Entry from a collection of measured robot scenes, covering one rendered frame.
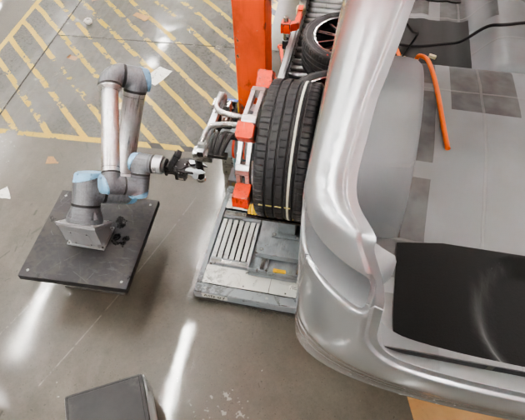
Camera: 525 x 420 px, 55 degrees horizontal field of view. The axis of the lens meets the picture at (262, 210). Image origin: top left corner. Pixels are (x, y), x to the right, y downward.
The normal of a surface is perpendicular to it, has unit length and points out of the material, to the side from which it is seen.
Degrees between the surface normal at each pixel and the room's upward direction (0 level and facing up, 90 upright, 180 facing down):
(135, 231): 0
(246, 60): 90
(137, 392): 0
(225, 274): 0
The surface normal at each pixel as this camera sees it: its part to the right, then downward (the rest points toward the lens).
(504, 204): -0.09, -0.29
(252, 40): -0.21, 0.77
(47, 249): -0.02, -0.62
